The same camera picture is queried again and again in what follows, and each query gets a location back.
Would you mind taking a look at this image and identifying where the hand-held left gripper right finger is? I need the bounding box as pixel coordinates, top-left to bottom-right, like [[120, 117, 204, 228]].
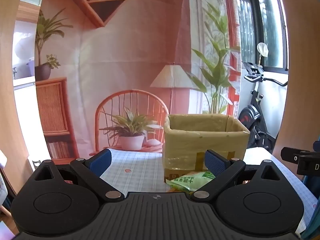
[[190, 149, 286, 202]]

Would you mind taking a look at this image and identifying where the taped cardboard box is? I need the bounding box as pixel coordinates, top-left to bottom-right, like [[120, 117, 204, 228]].
[[162, 114, 250, 183]]

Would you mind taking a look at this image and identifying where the white object on stick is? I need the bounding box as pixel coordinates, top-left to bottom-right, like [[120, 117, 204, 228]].
[[257, 42, 269, 68]]

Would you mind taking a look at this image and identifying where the printed wall backdrop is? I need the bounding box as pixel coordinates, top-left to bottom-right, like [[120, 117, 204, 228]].
[[34, 0, 242, 159]]

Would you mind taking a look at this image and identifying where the black exercise bike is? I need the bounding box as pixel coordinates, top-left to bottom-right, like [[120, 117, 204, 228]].
[[237, 61, 288, 153]]

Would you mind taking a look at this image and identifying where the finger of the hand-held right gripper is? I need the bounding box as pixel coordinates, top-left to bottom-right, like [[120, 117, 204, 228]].
[[281, 147, 310, 165]]

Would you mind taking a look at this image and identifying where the dark framed window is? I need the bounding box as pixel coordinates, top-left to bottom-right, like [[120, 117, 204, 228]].
[[235, 0, 288, 75]]

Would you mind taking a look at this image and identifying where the green snack packet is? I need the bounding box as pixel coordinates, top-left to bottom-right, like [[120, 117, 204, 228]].
[[166, 171, 216, 193]]

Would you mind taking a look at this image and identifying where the checked tablecloth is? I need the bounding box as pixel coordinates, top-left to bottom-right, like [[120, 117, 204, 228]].
[[99, 147, 319, 233]]

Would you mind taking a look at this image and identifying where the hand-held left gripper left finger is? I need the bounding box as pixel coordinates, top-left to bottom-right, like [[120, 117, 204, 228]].
[[31, 149, 125, 201]]

